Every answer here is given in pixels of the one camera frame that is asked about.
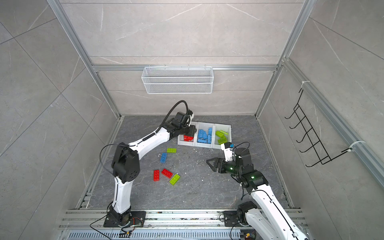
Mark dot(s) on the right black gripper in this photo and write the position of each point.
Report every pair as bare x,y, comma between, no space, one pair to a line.
221,162

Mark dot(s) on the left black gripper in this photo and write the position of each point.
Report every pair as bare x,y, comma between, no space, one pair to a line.
192,130

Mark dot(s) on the red arch lego piece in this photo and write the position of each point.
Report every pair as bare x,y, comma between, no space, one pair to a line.
188,139

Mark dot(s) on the red lego brick small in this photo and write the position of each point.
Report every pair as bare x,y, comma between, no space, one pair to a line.
167,173

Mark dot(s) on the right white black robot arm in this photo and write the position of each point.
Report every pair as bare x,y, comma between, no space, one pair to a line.
265,214

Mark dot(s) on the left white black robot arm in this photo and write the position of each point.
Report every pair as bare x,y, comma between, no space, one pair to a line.
126,162

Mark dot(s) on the white left plastic bin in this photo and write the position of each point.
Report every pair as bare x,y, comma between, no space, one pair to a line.
181,141

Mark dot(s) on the white plastic bin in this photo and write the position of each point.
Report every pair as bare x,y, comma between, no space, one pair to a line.
181,141
204,126
217,127

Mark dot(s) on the white middle plastic bin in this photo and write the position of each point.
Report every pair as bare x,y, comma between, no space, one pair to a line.
204,126

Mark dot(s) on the white right plastic bin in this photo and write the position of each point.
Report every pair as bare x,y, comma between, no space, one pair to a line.
217,127

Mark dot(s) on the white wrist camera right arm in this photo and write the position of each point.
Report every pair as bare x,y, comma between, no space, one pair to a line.
228,151

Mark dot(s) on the white wire mesh basket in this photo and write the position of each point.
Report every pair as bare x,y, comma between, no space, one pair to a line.
178,80

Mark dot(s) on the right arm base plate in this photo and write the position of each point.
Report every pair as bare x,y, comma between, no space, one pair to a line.
232,218

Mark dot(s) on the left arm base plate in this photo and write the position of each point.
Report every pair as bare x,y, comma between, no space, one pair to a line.
129,219

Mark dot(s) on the black wire hook rack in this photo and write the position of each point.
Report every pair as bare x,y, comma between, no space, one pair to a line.
310,134

